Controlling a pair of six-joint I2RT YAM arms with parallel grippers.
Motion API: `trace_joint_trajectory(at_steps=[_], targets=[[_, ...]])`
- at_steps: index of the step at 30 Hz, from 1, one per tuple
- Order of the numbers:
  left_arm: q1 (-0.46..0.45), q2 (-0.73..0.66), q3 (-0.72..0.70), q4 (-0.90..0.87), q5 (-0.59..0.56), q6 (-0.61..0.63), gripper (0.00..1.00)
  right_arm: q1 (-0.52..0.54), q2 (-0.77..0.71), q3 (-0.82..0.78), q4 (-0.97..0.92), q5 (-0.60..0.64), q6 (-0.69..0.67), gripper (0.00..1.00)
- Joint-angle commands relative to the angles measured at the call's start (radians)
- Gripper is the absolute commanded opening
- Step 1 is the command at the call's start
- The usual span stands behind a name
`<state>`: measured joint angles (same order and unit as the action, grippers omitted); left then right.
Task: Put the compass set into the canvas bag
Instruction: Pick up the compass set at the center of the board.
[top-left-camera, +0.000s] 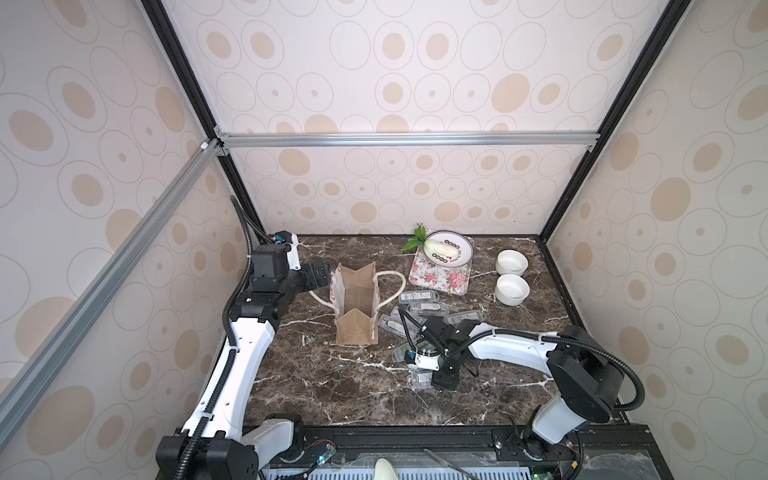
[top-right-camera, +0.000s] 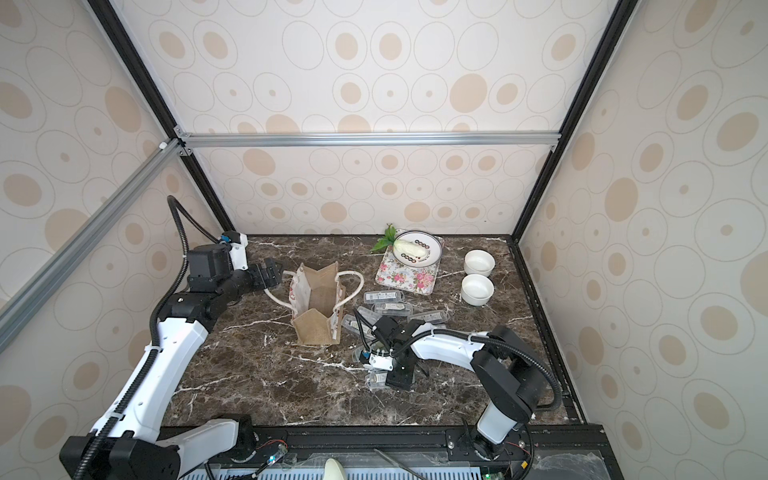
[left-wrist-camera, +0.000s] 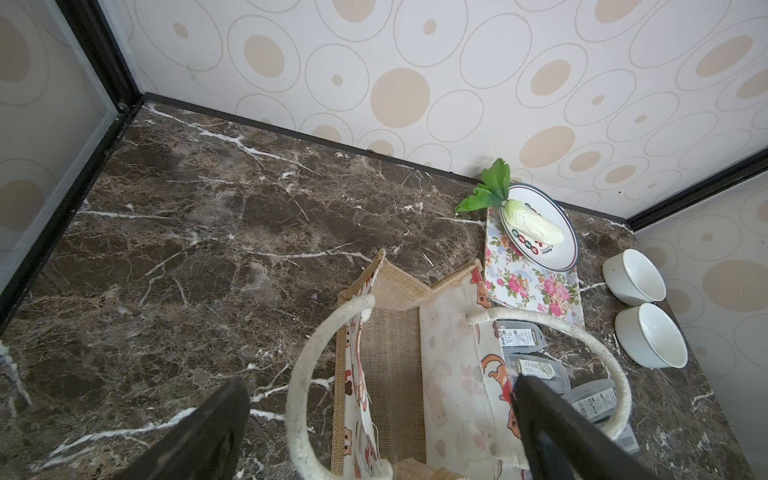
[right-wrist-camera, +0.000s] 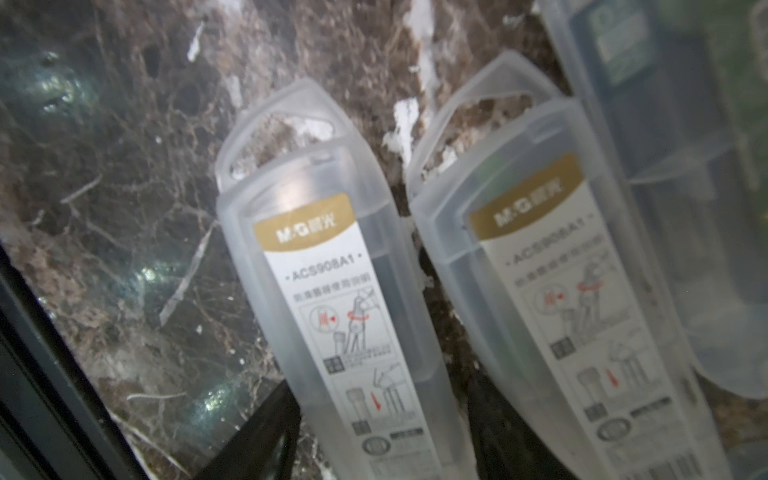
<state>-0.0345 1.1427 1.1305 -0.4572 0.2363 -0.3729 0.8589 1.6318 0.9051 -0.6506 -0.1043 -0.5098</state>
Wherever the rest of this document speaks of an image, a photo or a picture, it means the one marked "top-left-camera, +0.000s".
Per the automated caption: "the clear compass set case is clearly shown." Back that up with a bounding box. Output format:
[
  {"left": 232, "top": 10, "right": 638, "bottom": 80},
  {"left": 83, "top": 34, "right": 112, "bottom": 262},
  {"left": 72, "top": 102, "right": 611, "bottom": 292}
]
[
  {"left": 407, "top": 370, "right": 433, "bottom": 391},
  {"left": 393, "top": 344, "right": 420, "bottom": 369},
  {"left": 389, "top": 306, "right": 422, "bottom": 327},
  {"left": 444, "top": 310, "right": 486, "bottom": 325},
  {"left": 408, "top": 302, "right": 450, "bottom": 318},
  {"left": 398, "top": 290, "right": 439, "bottom": 304},
  {"left": 379, "top": 315, "right": 420, "bottom": 339}
]

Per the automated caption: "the patterned canvas tote bag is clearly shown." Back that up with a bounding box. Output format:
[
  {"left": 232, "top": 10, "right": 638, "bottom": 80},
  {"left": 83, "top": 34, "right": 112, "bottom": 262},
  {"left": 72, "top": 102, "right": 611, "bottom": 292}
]
[{"left": 310, "top": 263, "right": 407, "bottom": 346}]

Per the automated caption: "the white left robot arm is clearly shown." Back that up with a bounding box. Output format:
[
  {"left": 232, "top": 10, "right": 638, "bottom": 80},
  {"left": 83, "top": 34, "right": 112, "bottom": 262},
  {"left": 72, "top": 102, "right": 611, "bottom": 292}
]
[{"left": 155, "top": 231, "right": 330, "bottom": 479}]

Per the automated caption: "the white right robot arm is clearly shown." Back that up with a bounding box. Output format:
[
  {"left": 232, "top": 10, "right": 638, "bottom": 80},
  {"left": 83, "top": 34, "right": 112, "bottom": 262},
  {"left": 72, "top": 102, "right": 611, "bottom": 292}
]
[{"left": 404, "top": 317, "right": 629, "bottom": 457}]

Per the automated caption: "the floral square plate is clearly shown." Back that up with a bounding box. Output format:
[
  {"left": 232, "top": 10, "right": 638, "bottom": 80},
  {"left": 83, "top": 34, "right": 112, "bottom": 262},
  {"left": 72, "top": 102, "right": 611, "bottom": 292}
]
[{"left": 407, "top": 230, "right": 475, "bottom": 296}]

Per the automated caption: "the white bowl front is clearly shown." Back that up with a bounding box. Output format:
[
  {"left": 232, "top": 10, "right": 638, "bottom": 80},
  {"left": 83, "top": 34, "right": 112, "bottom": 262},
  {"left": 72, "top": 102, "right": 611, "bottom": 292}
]
[{"left": 494, "top": 274, "right": 530, "bottom": 307}]

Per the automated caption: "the white bowl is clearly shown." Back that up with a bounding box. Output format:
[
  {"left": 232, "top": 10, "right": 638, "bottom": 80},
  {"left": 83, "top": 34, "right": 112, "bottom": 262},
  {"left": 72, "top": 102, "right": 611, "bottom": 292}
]
[
  {"left": 494, "top": 274, "right": 530, "bottom": 307},
  {"left": 495, "top": 250, "right": 529, "bottom": 276}
]

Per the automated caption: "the white bowl rear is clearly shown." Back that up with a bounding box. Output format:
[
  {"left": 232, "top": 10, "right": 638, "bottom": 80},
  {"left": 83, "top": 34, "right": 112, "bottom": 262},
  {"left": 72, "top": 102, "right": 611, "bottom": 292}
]
[{"left": 495, "top": 250, "right": 529, "bottom": 276}]

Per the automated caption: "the round patterned plate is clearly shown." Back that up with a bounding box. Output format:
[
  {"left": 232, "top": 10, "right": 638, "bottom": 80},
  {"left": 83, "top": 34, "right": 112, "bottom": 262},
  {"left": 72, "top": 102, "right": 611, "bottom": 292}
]
[{"left": 423, "top": 230, "right": 474, "bottom": 268}]

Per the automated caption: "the white radish with leaves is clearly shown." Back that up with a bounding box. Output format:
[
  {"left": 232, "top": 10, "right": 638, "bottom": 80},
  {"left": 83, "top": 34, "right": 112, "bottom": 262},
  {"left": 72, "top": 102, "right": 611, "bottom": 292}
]
[{"left": 401, "top": 224, "right": 460, "bottom": 261}]

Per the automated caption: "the silver aluminium crossbar rear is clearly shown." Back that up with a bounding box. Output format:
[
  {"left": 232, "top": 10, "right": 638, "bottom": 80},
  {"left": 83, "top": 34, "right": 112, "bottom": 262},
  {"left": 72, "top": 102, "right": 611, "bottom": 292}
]
[{"left": 220, "top": 130, "right": 600, "bottom": 148}]

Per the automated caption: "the silver aluminium crossbar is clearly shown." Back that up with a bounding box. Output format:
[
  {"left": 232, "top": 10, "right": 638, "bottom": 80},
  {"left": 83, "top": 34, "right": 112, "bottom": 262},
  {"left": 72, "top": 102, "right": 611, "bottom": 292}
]
[
  {"left": 220, "top": 130, "right": 600, "bottom": 148},
  {"left": 1, "top": 138, "right": 222, "bottom": 448}
]

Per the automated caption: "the silver aluminium crossbar left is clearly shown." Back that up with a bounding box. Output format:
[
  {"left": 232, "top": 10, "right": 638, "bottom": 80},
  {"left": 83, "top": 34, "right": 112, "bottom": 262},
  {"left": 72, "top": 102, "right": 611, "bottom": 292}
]
[{"left": 1, "top": 138, "right": 222, "bottom": 448}]

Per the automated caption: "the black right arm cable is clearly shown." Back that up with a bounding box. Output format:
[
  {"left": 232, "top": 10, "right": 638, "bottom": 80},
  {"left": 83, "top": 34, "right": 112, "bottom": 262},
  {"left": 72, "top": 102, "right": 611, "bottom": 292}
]
[{"left": 398, "top": 305, "right": 646, "bottom": 413}]

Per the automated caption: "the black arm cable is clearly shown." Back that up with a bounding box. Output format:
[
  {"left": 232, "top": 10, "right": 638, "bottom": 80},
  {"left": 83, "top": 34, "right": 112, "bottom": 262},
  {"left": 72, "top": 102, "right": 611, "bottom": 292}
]
[
  {"left": 170, "top": 194, "right": 274, "bottom": 480},
  {"left": 398, "top": 305, "right": 646, "bottom": 413}
]

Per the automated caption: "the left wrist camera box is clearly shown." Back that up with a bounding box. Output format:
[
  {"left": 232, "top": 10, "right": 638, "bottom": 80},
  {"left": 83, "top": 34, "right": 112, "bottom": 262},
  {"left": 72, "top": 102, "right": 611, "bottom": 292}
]
[{"left": 273, "top": 231, "right": 301, "bottom": 270}]

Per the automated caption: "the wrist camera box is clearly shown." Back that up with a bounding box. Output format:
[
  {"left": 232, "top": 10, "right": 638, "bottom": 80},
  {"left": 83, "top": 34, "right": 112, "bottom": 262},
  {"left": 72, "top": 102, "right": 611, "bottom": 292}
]
[
  {"left": 273, "top": 231, "right": 301, "bottom": 270},
  {"left": 410, "top": 353, "right": 440, "bottom": 371}
]

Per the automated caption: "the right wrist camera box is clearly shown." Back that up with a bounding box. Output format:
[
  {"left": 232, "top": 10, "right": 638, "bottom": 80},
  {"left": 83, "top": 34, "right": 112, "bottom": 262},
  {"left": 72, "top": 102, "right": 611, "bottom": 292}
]
[{"left": 410, "top": 353, "right": 440, "bottom": 371}]

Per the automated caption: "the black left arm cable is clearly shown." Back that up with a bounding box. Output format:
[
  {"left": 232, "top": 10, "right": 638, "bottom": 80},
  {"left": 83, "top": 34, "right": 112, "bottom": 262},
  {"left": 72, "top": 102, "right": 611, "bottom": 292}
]
[{"left": 170, "top": 194, "right": 274, "bottom": 480}]

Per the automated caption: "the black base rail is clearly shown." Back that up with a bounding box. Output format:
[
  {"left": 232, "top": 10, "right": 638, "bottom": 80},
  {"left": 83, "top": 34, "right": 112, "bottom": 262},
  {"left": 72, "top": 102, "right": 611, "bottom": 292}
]
[{"left": 157, "top": 423, "right": 673, "bottom": 480}]

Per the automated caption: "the black corner frame post left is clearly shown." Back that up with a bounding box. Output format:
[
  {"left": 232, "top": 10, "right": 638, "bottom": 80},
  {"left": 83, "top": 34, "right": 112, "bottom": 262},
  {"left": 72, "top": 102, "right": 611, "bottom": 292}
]
[{"left": 140, "top": 0, "right": 267, "bottom": 244}]

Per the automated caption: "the black corner frame post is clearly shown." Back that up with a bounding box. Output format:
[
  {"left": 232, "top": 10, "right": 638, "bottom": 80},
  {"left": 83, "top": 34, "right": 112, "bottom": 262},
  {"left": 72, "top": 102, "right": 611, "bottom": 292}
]
[
  {"left": 538, "top": 0, "right": 693, "bottom": 245},
  {"left": 140, "top": 0, "right": 267, "bottom": 244}
]

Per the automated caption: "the black corner frame post right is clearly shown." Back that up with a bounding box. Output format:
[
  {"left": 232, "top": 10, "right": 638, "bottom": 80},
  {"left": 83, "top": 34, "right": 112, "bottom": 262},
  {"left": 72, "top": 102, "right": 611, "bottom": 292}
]
[{"left": 538, "top": 0, "right": 693, "bottom": 245}]

